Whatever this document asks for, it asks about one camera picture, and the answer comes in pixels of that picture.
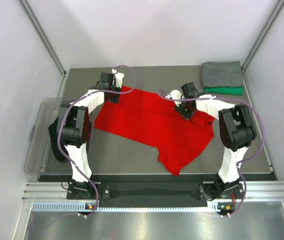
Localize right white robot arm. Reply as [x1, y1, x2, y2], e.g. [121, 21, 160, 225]
[166, 82, 257, 201]

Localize red t shirt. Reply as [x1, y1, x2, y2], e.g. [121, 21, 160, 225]
[95, 86, 214, 176]

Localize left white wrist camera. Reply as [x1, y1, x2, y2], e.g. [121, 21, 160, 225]
[112, 68, 125, 88]

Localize grey slotted cable duct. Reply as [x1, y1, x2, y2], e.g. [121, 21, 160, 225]
[31, 201, 235, 213]

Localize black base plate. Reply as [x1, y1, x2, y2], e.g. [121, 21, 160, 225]
[66, 181, 244, 205]

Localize black t shirt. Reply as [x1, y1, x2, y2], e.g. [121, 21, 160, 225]
[48, 118, 68, 164]

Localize aluminium frame post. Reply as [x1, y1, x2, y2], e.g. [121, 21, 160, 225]
[242, 0, 284, 72]
[17, 0, 66, 76]

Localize folded green t shirt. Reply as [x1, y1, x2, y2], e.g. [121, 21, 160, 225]
[204, 86, 244, 96]

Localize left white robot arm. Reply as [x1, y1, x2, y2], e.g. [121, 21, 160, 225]
[56, 69, 124, 200]

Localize left aluminium frame post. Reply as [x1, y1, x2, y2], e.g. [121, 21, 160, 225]
[17, 0, 66, 76]

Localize right aluminium frame post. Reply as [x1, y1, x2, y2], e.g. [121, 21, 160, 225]
[242, 0, 284, 72]

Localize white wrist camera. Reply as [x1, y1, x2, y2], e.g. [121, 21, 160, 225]
[165, 89, 183, 100]
[112, 68, 125, 88]

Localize folded grey t shirt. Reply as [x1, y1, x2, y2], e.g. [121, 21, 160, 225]
[201, 61, 244, 88]

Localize clear plastic bin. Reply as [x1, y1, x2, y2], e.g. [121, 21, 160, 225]
[24, 97, 74, 175]

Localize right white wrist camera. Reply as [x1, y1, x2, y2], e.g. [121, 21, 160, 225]
[165, 89, 183, 100]

